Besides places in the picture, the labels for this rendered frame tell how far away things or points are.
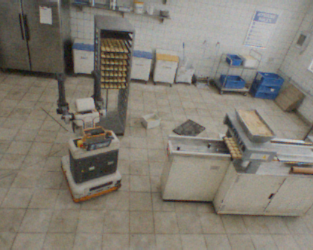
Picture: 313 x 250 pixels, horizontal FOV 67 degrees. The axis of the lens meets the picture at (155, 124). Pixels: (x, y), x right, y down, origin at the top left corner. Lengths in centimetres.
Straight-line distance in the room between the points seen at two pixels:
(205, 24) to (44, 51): 381
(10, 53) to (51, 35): 100
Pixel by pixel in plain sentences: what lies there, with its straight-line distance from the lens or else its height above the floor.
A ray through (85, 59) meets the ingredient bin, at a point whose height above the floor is 49.
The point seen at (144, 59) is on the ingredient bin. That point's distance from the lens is 583.
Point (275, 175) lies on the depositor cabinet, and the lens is 309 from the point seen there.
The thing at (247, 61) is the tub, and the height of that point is 93.
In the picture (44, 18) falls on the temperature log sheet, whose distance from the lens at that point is 558.
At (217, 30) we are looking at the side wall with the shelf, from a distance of 667.
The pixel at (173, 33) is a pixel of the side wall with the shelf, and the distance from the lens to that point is 640.
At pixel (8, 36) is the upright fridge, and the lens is 595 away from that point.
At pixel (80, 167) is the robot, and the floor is 56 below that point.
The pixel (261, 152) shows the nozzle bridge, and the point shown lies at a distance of 272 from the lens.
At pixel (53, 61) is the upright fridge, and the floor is 45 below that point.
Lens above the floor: 262
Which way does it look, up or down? 34 degrees down
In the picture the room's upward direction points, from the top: 11 degrees clockwise
